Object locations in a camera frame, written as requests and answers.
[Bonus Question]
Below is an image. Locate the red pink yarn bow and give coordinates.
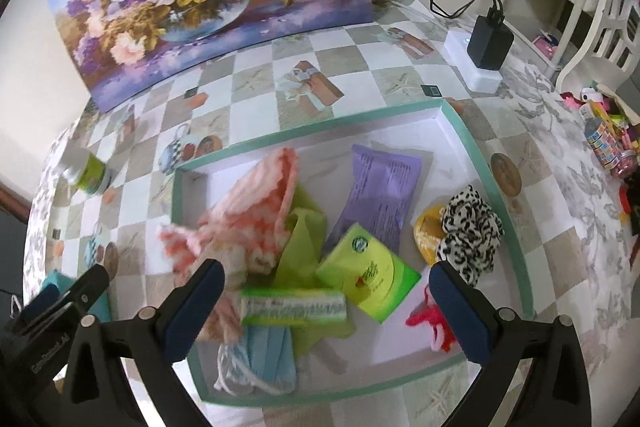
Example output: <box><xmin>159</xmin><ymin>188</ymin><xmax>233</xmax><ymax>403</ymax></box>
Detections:
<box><xmin>405</xmin><ymin>285</ymin><xmax>457</xmax><ymax>352</ymax></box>

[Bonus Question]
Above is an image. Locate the pink floral fabric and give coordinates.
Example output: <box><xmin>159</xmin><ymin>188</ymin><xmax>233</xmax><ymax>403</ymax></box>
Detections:
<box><xmin>198</xmin><ymin>242</ymin><xmax>248</xmax><ymax>345</ymax></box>

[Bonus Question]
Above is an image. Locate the green white small box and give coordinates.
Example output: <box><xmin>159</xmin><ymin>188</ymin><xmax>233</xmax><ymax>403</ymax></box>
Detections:
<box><xmin>240</xmin><ymin>287</ymin><xmax>347</xmax><ymax>327</ymax></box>

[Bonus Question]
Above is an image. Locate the blue face mask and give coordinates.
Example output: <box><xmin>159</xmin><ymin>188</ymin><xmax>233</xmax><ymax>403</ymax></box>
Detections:
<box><xmin>214</xmin><ymin>325</ymin><xmax>297</xmax><ymax>397</ymax></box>

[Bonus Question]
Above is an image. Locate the black white leopard scrunchie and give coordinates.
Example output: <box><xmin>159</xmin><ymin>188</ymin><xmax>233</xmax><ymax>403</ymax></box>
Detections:
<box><xmin>436</xmin><ymin>185</ymin><xmax>504</xmax><ymax>287</ymax></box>

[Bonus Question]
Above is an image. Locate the pink white knitted cloth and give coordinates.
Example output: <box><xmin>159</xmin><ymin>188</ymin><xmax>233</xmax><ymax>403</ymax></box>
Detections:
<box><xmin>157</xmin><ymin>147</ymin><xmax>299</xmax><ymax>277</ymax></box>

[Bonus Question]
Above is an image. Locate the green tissue packet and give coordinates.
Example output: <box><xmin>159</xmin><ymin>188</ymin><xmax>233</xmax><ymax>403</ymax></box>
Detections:
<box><xmin>316</xmin><ymin>225</ymin><xmax>421</xmax><ymax>324</ymax></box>

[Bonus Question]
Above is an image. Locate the green microfiber cloth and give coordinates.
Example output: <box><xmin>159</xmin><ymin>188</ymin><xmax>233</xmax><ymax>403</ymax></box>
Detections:
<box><xmin>271</xmin><ymin>184</ymin><xmax>355</xmax><ymax>358</ymax></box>

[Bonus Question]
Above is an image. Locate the purple wipes packet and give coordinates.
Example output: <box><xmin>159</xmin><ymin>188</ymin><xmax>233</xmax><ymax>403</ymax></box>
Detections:
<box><xmin>322</xmin><ymin>144</ymin><xmax>423</xmax><ymax>255</ymax></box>

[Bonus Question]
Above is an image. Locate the teal embossed pouch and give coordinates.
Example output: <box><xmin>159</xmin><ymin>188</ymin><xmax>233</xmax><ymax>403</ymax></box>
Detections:
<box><xmin>22</xmin><ymin>270</ymin><xmax>113</xmax><ymax>323</ymax></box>

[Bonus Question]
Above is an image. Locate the patterned tablecloth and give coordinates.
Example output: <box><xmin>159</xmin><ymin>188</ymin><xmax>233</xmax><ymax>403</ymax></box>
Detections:
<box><xmin>23</xmin><ymin>0</ymin><xmax>639</xmax><ymax>426</ymax></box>

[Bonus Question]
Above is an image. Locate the white green-label pill bottle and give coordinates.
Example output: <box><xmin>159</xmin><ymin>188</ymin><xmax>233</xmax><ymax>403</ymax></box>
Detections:
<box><xmin>60</xmin><ymin>144</ymin><xmax>113</xmax><ymax>195</ymax></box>

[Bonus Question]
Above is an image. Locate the white teal-rim box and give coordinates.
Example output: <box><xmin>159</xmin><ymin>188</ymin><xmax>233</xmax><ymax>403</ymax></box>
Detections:
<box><xmin>170</xmin><ymin>100</ymin><xmax>534</xmax><ymax>407</ymax></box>

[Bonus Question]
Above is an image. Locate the colorful toy pile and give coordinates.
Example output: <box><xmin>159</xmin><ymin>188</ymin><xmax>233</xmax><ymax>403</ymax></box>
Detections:
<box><xmin>561</xmin><ymin>87</ymin><xmax>639</xmax><ymax>265</ymax></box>

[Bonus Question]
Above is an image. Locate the white power strip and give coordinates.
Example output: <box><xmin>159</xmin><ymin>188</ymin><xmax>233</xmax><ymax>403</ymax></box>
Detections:
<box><xmin>444</xmin><ymin>30</ymin><xmax>502</xmax><ymax>94</ymax></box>

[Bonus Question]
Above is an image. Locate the black power adapter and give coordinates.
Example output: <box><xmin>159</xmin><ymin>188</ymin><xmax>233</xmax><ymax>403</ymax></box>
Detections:
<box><xmin>468</xmin><ymin>16</ymin><xmax>514</xmax><ymax>70</ymax></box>

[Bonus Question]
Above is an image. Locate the white wooden chair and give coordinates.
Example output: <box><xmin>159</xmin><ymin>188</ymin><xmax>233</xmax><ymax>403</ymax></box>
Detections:
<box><xmin>555</xmin><ymin>0</ymin><xmax>639</xmax><ymax>96</ymax></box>

